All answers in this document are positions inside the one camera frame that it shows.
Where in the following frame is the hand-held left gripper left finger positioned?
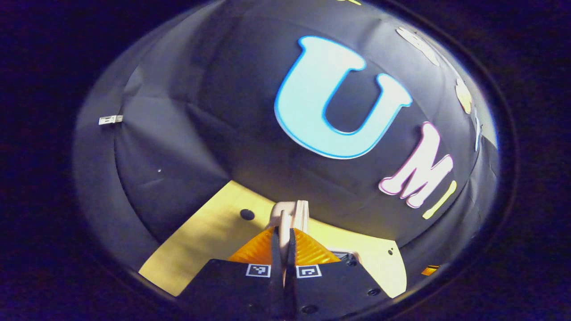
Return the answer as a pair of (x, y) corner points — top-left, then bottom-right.
(178, 226), (285, 321)

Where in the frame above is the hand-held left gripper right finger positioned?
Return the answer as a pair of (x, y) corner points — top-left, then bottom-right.
(285, 227), (394, 321)

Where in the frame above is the small pink suitcase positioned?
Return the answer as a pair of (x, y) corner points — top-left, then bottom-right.
(267, 200), (357, 286)

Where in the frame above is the black backdrop cloth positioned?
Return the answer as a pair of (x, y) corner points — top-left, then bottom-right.
(74, 0), (500, 277)

